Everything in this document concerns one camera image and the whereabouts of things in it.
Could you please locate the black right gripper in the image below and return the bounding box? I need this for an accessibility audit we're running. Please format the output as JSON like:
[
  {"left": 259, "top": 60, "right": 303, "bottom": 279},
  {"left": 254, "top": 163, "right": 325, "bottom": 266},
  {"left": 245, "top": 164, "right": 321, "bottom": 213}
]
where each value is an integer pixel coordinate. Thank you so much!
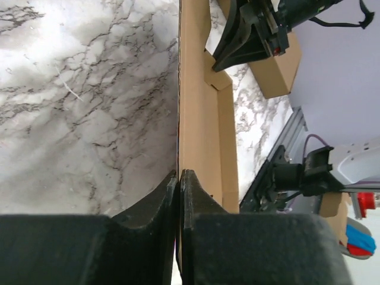
[{"left": 213, "top": 0, "right": 289, "bottom": 72}]

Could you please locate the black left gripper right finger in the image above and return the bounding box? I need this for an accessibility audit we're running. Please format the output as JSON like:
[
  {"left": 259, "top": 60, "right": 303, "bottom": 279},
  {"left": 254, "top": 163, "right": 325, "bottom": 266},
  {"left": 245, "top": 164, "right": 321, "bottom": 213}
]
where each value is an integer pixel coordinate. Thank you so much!
[{"left": 180, "top": 170, "right": 352, "bottom": 285}]

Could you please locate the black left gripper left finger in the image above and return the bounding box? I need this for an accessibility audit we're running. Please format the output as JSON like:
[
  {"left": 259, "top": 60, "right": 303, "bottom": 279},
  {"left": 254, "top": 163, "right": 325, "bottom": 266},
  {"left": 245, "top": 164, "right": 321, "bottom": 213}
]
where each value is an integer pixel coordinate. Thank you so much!
[{"left": 1, "top": 172, "right": 177, "bottom": 284}]

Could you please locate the cardboard box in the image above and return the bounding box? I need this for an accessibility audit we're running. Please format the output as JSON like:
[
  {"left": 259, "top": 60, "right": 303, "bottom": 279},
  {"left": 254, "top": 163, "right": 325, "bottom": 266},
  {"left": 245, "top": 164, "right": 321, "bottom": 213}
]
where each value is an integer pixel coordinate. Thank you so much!
[
  {"left": 177, "top": 1, "right": 239, "bottom": 213},
  {"left": 246, "top": 27, "right": 302, "bottom": 99},
  {"left": 319, "top": 193, "right": 352, "bottom": 246}
]

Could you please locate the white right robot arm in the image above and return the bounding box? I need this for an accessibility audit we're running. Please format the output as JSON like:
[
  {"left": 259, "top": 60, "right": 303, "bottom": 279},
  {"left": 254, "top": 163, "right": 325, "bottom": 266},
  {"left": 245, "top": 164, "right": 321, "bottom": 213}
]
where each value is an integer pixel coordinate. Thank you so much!
[{"left": 213, "top": 1, "right": 375, "bottom": 198}]

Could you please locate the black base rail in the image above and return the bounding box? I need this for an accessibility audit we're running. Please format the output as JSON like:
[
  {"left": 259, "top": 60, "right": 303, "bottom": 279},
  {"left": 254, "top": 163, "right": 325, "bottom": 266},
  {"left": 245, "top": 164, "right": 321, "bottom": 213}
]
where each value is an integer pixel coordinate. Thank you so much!
[{"left": 240, "top": 107, "right": 308, "bottom": 213}]

